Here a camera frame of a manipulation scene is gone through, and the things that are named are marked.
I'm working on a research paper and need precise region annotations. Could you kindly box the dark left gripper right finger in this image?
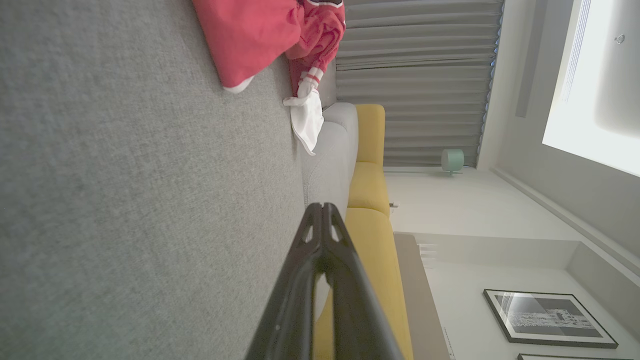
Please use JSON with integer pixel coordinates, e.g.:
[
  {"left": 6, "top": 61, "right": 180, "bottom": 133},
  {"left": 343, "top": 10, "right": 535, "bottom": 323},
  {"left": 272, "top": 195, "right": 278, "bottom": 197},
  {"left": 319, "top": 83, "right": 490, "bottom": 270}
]
[{"left": 323, "top": 202, "right": 406, "bottom": 360}]

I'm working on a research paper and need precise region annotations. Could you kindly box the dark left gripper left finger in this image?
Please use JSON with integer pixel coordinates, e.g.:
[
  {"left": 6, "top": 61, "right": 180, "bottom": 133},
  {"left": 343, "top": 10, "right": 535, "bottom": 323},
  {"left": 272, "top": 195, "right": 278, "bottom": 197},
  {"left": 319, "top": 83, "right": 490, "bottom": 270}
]
[{"left": 245, "top": 203, "right": 324, "bottom": 360}]

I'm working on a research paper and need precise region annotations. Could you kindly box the red basketball jersey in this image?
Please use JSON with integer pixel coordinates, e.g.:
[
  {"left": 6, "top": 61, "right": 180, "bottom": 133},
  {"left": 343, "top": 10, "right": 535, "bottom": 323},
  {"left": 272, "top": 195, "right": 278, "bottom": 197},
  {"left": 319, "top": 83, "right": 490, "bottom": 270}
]
[{"left": 282, "top": 0, "right": 347, "bottom": 156}]

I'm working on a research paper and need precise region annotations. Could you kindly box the red shorts white hem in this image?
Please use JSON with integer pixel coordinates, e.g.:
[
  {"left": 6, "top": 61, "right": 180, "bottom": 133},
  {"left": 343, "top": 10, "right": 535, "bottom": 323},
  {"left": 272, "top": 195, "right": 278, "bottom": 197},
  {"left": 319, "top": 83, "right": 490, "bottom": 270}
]
[{"left": 192, "top": 0, "right": 303, "bottom": 94}]

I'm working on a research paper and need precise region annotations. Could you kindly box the yellow sofa back cushion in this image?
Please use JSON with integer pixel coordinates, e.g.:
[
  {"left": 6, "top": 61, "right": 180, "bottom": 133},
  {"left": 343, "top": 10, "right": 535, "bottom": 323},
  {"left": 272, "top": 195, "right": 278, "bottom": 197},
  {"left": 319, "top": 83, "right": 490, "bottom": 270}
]
[
  {"left": 355, "top": 104, "right": 386, "bottom": 166},
  {"left": 312, "top": 207, "right": 414, "bottom": 360},
  {"left": 347, "top": 161, "right": 391, "bottom": 217}
]

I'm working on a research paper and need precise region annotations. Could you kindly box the beige flat board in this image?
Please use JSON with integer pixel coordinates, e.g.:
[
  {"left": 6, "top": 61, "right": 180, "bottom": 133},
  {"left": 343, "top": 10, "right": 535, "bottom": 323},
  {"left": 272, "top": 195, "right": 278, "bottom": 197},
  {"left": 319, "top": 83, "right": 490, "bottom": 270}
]
[{"left": 394, "top": 232, "right": 451, "bottom": 360}]

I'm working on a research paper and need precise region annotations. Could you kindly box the grey sofa seat cushion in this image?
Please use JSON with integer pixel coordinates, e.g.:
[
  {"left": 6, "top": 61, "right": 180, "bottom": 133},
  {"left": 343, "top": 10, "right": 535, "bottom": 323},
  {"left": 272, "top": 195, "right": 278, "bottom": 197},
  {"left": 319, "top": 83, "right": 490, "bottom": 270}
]
[
  {"left": 322, "top": 102, "right": 360, "bottom": 166},
  {"left": 301, "top": 120, "right": 357, "bottom": 221}
]

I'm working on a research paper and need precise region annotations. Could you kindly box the mint green round lamp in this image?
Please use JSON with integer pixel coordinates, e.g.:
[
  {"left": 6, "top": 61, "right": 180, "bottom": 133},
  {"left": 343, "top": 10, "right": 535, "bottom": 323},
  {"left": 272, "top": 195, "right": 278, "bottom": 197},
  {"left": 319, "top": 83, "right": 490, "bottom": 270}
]
[{"left": 441, "top": 148, "right": 465, "bottom": 176}]

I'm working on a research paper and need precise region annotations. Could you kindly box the black framed picture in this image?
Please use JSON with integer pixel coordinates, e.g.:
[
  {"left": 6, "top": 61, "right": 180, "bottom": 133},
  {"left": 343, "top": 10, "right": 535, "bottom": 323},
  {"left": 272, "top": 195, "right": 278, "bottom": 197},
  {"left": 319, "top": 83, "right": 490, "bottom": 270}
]
[
  {"left": 483, "top": 288, "right": 620, "bottom": 350},
  {"left": 517, "top": 353, "right": 640, "bottom": 360}
]

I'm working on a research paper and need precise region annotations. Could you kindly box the grey fabric sofa chaise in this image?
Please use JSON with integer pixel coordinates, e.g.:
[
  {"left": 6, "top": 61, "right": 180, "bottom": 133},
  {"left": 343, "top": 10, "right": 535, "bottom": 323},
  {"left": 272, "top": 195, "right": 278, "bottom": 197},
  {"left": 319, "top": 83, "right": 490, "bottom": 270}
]
[{"left": 0, "top": 0, "right": 337, "bottom": 360}]

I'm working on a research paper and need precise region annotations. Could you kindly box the grey pleated curtain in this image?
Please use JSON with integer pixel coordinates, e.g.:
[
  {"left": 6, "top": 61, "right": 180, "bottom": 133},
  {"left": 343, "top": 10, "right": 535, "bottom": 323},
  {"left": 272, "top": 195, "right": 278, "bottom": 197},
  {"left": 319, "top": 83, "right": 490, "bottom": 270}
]
[{"left": 335, "top": 0, "right": 505, "bottom": 168}]

